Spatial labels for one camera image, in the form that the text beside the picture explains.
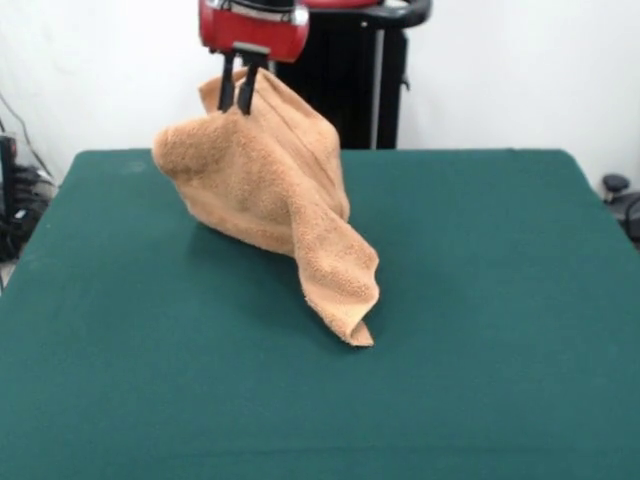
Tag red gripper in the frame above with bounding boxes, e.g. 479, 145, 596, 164
198, 0, 310, 117

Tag orange terry towel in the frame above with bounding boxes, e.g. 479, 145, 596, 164
152, 67, 380, 348

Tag black equipment box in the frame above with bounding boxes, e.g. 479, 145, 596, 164
0, 132, 21, 226

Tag dark green table cloth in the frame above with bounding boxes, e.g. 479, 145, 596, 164
0, 147, 640, 480

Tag black office chair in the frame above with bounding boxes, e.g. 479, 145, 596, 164
601, 173, 640, 251

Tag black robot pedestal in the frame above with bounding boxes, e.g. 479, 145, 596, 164
272, 0, 432, 151

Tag grey wall cable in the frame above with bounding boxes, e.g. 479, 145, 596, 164
0, 92, 54, 181

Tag black cable bundle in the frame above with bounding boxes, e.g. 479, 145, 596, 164
0, 164, 57, 264

